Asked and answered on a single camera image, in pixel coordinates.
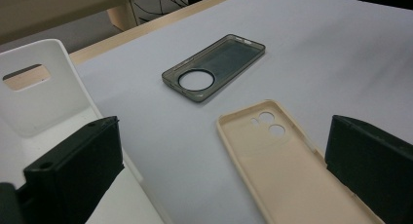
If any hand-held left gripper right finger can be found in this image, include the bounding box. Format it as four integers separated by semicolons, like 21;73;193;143
324;114;413;224

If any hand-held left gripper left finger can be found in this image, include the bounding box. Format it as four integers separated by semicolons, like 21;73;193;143
16;116;126;224

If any white plastic bin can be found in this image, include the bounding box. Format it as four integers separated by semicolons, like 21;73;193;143
0;38;173;224

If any beige phone case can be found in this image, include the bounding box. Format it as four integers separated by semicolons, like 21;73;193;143
215;99;388;224

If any grey transparent phone case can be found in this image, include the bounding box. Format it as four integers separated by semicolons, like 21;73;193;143
161;33;267;104

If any white table sheet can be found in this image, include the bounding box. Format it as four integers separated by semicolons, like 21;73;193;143
75;0;413;224

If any beige wooden shelf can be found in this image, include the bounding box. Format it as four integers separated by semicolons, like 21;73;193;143
0;0;162;46

